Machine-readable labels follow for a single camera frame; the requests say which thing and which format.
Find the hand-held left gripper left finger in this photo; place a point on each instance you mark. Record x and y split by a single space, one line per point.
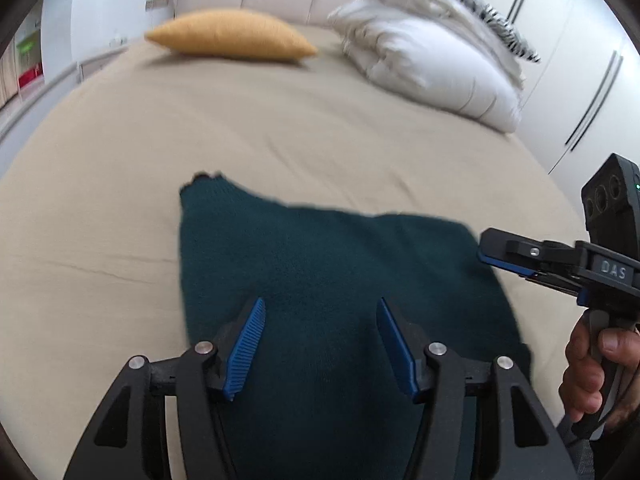
247 350

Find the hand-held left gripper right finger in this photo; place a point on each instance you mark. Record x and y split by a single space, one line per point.
395 345

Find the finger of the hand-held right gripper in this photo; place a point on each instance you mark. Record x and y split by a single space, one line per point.
505 247
557 282

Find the dark green knit sweater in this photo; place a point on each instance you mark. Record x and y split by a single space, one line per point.
325 270

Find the person's right hand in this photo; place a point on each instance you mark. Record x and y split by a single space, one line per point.
580 375

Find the white wardrobe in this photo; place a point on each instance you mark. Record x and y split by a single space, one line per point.
575 60

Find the white duvet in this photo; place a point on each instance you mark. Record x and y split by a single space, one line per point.
440 75

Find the beige bed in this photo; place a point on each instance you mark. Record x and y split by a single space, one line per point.
125 160

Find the zebra striped pillow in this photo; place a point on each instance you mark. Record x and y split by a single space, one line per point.
480 10

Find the yellow pillow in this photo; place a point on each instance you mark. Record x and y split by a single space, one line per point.
230 35

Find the red box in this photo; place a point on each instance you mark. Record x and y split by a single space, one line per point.
29 78

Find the white bookshelf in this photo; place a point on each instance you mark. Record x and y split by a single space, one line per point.
22 60

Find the green box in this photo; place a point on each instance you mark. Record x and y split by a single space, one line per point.
27 45

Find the grey wall switch panel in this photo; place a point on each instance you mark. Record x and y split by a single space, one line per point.
157 3

